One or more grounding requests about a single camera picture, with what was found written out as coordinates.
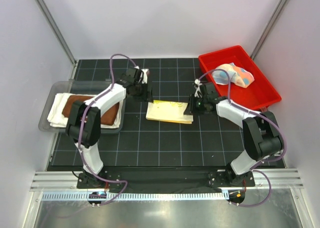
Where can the red plastic bin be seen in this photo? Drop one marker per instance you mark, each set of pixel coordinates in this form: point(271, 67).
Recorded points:
point(259, 94)

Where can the clear plastic tray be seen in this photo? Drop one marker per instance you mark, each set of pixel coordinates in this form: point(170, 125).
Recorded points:
point(75, 87)

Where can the left aluminium frame post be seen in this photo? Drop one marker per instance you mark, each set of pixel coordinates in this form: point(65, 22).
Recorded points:
point(56, 31)

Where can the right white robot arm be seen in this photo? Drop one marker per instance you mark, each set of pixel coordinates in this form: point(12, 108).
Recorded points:
point(262, 137)

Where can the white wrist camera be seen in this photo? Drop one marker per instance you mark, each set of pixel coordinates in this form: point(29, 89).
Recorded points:
point(142, 75)
point(197, 85)

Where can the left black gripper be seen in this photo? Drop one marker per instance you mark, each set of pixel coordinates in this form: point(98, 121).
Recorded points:
point(147, 95)

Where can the right aluminium frame post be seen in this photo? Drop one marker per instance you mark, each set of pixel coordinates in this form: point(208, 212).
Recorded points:
point(276, 14)

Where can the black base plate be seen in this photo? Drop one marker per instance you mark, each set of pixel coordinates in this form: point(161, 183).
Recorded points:
point(177, 179)

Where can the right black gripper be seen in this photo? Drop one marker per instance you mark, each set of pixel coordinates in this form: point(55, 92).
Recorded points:
point(191, 108)

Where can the large white towel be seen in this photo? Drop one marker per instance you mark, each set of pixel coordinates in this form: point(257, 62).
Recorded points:
point(56, 119)

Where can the yellow crocodile print towel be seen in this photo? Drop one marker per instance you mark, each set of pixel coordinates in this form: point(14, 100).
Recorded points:
point(168, 111)

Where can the patterned white cloth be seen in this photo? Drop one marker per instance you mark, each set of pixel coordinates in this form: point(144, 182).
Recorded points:
point(237, 75)

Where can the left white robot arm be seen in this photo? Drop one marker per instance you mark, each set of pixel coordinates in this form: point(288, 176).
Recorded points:
point(84, 122)

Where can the aluminium frame post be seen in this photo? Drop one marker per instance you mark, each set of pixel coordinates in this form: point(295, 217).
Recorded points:
point(276, 14)
point(56, 31)

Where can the slotted metal rail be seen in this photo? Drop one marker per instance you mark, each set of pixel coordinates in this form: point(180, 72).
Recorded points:
point(100, 196)

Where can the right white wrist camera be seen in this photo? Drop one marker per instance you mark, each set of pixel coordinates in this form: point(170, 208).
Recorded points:
point(197, 85)

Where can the brown towel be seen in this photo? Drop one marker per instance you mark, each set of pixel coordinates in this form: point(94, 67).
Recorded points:
point(109, 117)

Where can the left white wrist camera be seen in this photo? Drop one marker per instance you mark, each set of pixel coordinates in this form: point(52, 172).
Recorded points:
point(142, 75)

